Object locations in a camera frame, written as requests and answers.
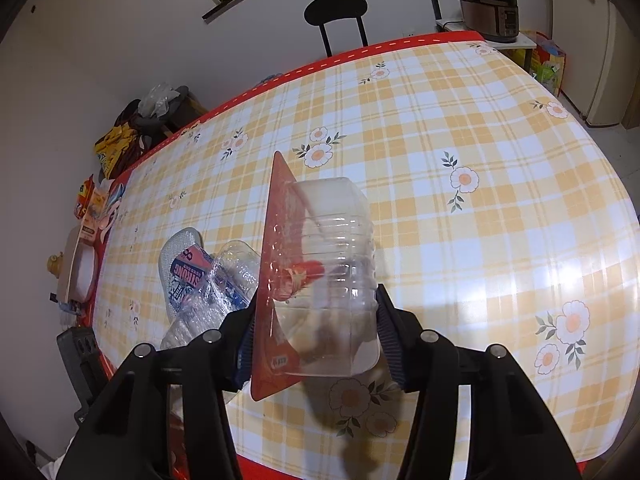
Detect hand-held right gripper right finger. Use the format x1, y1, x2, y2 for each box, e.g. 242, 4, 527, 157
375, 284, 585, 480

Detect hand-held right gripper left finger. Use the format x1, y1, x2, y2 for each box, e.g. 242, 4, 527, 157
57, 305, 258, 480

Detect clear blister pack red card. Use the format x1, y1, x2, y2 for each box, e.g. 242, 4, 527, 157
249, 151, 382, 402

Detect crushed clear plastic bottle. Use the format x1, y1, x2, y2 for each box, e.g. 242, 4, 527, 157
160, 240, 263, 403

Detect silver foil packet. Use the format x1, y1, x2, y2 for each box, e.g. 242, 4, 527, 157
159, 227, 208, 321

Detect black plastic object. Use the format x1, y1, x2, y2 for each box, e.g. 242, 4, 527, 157
56, 327, 108, 423

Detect beige box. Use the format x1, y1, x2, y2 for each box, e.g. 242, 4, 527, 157
55, 225, 103, 311

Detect orange snack packets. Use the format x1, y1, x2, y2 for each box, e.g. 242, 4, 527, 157
75, 175, 123, 241

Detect yellow checked floral tablecloth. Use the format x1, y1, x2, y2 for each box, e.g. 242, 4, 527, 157
87, 30, 640, 480

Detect yellow patterned bag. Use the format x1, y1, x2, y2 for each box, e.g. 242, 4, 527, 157
95, 127, 143, 175

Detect dark clothes pile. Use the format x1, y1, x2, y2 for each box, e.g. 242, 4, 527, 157
114, 85, 202, 163

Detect clear plastic bag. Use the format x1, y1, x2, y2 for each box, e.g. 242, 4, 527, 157
137, 82, 183, 118

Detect colourful shopping bag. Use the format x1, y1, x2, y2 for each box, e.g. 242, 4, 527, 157
520, 30, 569, 97

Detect black round-back chair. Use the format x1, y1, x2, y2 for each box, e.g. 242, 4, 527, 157
304, 0, 369, 58

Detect brown electric pressure cooker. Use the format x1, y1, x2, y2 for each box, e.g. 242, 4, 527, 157
456, 0, 519, 43

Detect cream refrigerator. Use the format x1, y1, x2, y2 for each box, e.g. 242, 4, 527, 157
582, 0, 640, 128

